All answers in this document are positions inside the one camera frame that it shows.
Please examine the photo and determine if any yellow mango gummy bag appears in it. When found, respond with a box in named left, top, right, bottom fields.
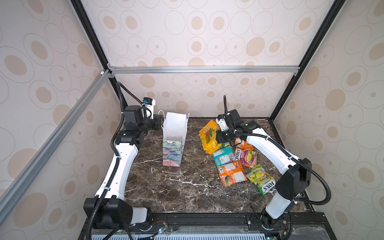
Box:
left=199, top=120, right=230, bottom=155

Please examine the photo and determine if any black corner frame post right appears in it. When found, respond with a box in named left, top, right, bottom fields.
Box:
left=270, top=0, right=346, bottom=123

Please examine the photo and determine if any pink yellow Fox's fruits bag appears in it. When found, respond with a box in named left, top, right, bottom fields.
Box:
left=235, top=148, right=257, bottom=168

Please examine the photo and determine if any green Fox's candy bag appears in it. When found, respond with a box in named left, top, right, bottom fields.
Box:
left=246, top=164, right=276, bottom=196

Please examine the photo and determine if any silver aluminium rail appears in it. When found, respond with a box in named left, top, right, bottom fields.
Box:
left=1, top=69, right=112, bottom=225
left=111, top=65, right=300, bottom=74

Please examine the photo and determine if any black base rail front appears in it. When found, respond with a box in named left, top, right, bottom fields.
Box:
left=77, top=211, right=338, bottom=240

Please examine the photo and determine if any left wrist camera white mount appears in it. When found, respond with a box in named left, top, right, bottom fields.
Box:
left=142, top=97, right=156, bottom=119

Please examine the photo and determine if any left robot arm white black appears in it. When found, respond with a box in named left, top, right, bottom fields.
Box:
left=84, top=100, right=160, bottom=230

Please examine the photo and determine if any silver aluminium rail left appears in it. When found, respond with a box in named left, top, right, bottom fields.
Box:
left=1, top=69, right=112, bottom=225

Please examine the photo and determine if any silver aluminium rail back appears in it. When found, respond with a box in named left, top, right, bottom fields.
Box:
left=111, top=65, right=300, bottom=74

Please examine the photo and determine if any floral paper bag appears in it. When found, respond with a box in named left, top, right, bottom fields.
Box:
left=163, top=112, right=189, bottom=167

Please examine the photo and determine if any black corner frame post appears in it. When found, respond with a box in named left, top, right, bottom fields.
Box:
left=70, top=0, right=119, bottom=96
left=270, top=0, right=346, bottom=123

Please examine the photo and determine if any teal snack bag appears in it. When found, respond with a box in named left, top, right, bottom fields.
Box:
left=212, top=146, right=236, bottom=167

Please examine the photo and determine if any orange snack bag at back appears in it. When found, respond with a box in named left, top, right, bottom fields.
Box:
left=235, top=138, right=254, bottom=151

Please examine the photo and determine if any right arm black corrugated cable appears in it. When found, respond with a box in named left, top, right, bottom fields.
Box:
left=223, top=95, right=332, bottom=206

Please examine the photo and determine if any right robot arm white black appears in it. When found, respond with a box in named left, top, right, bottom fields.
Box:
left=216, top=110, right=312, bottom=226

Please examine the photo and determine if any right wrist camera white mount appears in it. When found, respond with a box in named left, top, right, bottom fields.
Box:
left=216, top=118, right=229, bottom=132

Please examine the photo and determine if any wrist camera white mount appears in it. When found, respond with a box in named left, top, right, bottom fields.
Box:
left=142, top=97, right=156, bottom=119
left=216, top=118, right=229, bottom=132

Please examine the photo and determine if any orange mango snack bag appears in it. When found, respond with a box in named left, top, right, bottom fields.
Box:
left=217, top=162, right=248, bottom=187

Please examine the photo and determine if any black corner frame post left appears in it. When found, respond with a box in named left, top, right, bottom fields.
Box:
left=70, top=0, right=119, bottom=96

